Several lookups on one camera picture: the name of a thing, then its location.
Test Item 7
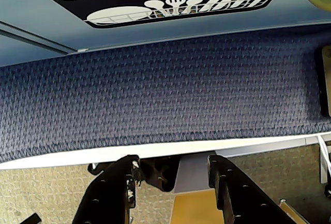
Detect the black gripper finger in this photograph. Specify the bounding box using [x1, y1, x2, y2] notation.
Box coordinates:
[73, 154, 142, 224]
[206, 155, 294, 224]

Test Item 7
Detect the gray and yellow table leg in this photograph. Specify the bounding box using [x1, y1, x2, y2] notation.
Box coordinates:
[172, 156, 217, 224]

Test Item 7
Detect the black flat bar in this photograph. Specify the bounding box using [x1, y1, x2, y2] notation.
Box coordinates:
[14, 213, 42, 224]

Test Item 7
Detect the brown wooden board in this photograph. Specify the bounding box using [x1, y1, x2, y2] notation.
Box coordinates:
[314, 47, 331, 118]

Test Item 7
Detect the blue dishwasher door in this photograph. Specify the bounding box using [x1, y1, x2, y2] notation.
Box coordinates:
[0, 0, 331, 54]

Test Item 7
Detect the blue toy kitchen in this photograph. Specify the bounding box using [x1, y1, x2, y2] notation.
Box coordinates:
[0, 0, 331, 67]

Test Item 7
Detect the white cable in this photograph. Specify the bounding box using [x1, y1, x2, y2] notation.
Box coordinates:
[318, 135, 331, 183]

